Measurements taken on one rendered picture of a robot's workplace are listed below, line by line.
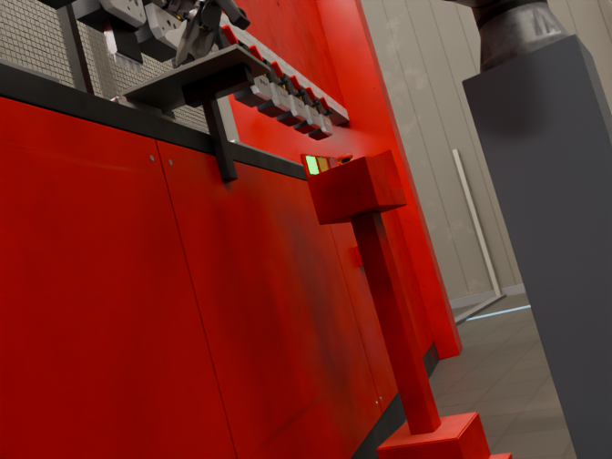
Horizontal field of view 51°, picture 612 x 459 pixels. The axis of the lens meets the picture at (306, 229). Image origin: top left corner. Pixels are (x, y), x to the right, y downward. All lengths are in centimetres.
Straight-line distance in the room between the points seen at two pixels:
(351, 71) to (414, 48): 291
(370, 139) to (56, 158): 271
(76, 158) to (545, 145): 68
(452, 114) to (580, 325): 523
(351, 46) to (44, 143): 285
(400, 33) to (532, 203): 553
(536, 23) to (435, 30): 528
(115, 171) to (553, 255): 67
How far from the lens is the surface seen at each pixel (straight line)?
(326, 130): 286
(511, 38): 110
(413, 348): 158
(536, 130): 105
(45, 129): 88
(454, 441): 151
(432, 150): 624
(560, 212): 104
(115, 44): 145
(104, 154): 97
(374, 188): 148
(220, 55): 128
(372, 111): 348
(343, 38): 362
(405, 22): 652
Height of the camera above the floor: 51
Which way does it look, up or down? 5 degrees up
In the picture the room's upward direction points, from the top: 15 degrees counter-clockwise
